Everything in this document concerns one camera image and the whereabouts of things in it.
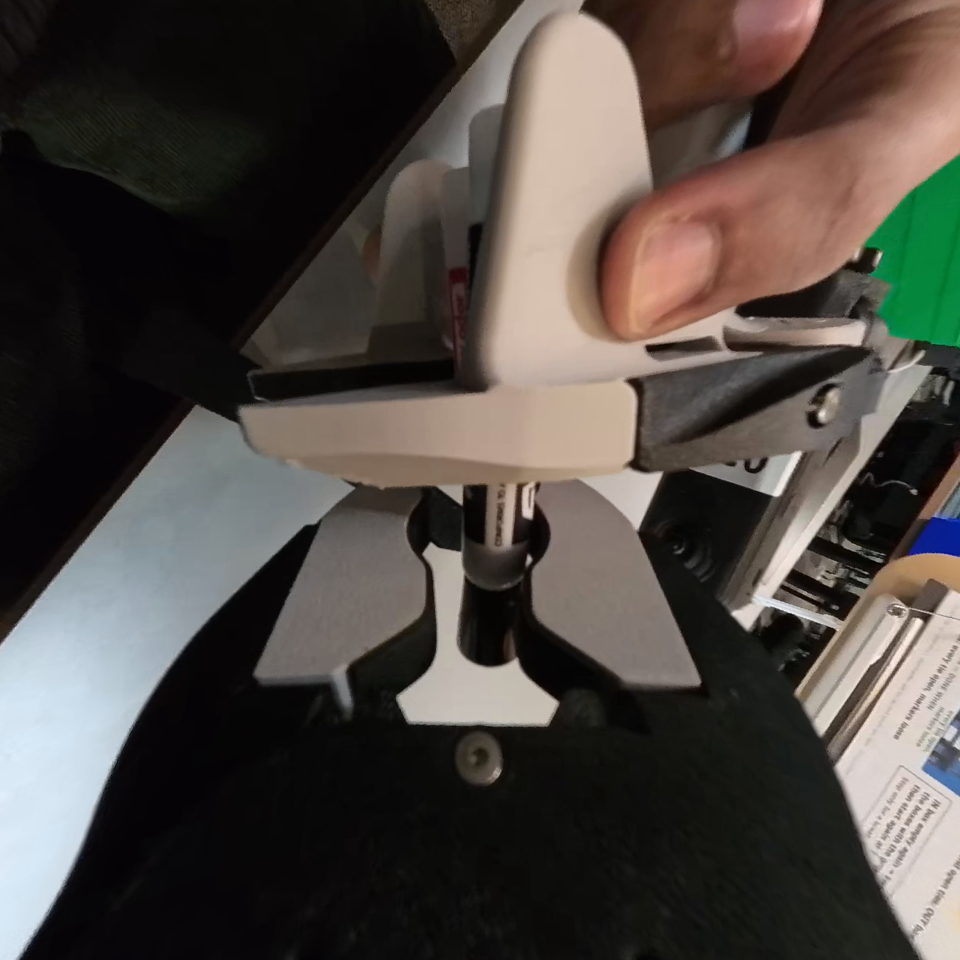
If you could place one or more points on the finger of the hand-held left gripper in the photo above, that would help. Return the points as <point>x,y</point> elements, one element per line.
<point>412,255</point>
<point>450,435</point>

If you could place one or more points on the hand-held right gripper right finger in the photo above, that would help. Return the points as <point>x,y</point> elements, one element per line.
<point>607,600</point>

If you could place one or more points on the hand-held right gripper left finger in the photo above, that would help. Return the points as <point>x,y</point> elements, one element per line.
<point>337,600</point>

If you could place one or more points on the red dry erase marker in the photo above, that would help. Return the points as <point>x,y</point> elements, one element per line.
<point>456,300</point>

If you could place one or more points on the black dry erase marker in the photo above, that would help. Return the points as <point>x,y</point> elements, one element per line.
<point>487,570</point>

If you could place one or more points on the person's left hand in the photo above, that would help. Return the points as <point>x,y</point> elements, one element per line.
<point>825,112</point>

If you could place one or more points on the black speaker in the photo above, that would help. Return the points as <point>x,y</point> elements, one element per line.
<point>686,547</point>

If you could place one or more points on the dark olive trousers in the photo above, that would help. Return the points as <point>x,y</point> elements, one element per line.
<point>150,112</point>

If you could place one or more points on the blue box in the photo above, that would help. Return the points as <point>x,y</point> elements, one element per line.
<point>937,536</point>

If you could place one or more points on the printed paper sheet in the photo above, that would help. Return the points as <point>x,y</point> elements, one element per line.
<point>915,787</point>

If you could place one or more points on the green cloth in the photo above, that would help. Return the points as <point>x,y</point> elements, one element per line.
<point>922,262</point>

